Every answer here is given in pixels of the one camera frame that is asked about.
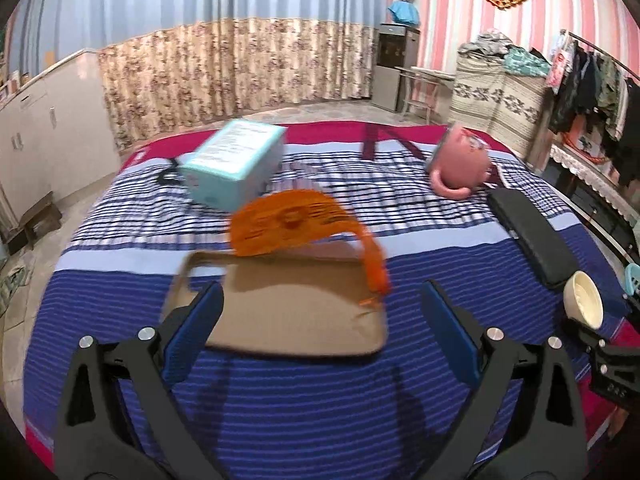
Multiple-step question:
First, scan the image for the cream round plastic bowl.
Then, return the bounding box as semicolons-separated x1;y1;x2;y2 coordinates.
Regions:
563;271;604;330

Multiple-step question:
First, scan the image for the orange plastic mesh bag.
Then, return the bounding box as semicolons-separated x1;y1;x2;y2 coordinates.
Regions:
229;188;392;296

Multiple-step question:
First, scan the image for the light blue laundry basket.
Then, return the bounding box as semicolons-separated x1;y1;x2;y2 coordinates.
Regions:
624;263;640;297

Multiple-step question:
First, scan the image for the black rectangular pouch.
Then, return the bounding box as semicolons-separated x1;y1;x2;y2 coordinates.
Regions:
487;188;579;289

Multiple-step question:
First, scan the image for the striped blue red bedspread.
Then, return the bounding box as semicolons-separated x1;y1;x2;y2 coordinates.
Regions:
24;122;622;479

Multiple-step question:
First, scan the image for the low shelf with lace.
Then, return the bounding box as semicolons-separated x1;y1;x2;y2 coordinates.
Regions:
542;144;639;263

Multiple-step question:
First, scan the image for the small wooden stool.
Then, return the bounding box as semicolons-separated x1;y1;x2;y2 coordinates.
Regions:
6;192;62;256

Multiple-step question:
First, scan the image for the brown rectangular tray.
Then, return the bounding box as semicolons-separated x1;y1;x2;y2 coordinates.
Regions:
162;243;387;358

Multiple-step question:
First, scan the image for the patterned cloth covered chest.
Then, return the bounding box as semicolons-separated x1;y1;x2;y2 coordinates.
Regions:
449;52;549;157

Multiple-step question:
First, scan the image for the clothes rack with garments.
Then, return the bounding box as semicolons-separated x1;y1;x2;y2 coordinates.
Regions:
547;29;639;188

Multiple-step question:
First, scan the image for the white cabinet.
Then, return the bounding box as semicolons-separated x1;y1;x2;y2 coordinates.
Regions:
1;50;120;226

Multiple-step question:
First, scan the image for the light blue tissue box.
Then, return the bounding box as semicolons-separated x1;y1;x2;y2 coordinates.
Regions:
179;119;286;212

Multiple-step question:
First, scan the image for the pile of folded clothes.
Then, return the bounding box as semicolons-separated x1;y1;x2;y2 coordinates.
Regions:
458;29;551;77

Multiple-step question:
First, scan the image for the small metal side table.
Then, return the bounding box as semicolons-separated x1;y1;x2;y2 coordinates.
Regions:
399;66;454;125

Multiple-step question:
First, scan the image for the grey water dispenser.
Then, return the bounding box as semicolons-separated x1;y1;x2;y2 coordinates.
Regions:
371;23;420;112

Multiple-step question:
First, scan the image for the blue and floral curtain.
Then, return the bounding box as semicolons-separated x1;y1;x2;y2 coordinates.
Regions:
6;0;385;149

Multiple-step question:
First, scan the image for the blue covered water bottle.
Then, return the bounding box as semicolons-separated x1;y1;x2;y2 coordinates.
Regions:
387;0;420;28

